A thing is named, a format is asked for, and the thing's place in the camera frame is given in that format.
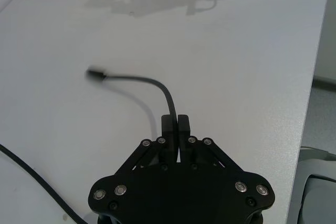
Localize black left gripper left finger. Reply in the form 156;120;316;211
113;114;177;178

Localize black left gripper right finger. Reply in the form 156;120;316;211
177;114;246;176

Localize black power cord with plug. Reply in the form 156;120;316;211
0;64;180;224

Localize white table cloth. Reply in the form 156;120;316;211
0;0;330;224

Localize pale grey moulded shell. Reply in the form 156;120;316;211
296;145;336;224

